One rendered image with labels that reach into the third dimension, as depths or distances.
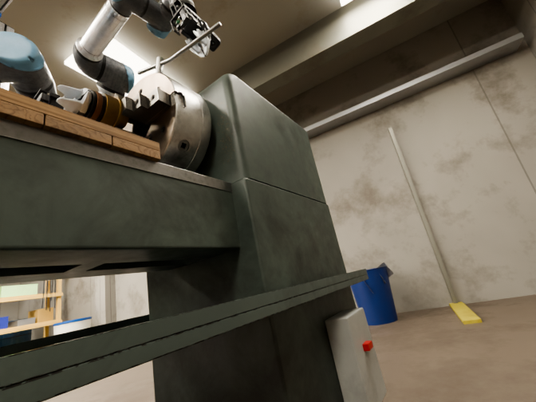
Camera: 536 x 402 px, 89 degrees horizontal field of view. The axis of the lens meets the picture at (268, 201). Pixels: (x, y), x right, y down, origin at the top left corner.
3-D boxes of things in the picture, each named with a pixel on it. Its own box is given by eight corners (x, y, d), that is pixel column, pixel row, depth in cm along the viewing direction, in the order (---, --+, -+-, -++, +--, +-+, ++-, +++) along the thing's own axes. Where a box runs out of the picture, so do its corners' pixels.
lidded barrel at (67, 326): (99, 355, 483) (98, 314, 503) (63, 367, 433) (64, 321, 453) (80, 357, 505) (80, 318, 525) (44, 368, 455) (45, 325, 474)
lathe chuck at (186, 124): (135, 190, 93) (142, 104, 98) (200, 176, 75) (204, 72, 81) (108, 185, 85) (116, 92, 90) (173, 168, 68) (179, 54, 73)
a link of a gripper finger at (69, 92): (65, 80, 60) (49, 102, 65) (95, 92, 65) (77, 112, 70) (66, 69, 61) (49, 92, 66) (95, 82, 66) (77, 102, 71)
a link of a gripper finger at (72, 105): (65, 92, 59) (49, 113, 64) (95, 104, 64) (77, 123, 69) (65, 80, 60) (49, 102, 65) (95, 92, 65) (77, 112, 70)
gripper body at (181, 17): (173, 33, 84) (165, 10, 88) (195, 49, 91) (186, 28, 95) (189, 13, 81) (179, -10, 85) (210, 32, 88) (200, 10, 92)
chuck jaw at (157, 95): (156, 116, 81) (182, 94, 75) (158, 131, 79) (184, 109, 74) (119, 100, 72) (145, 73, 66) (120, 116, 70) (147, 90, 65)
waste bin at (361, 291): (407, 313, 293) (390, 260, 310) (409, 322, 253) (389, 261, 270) (361, 320, 310) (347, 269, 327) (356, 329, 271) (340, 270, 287)
